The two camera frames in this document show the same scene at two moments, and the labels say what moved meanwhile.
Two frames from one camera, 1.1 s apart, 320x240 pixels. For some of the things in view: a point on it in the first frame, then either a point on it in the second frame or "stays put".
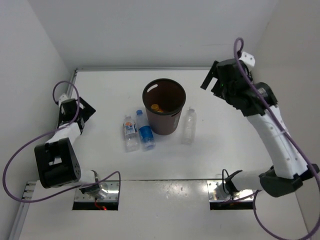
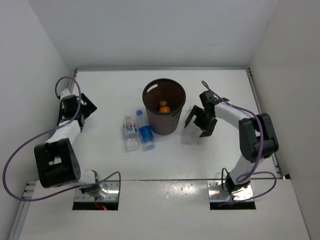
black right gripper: (211, 74) → (207, 129)
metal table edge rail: (90, 69) stays put
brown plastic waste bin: (164, 99) stays put
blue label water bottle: (145, 131) stays put
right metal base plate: (216, 192) stays put
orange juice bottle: (155, 107) → (164, 109)
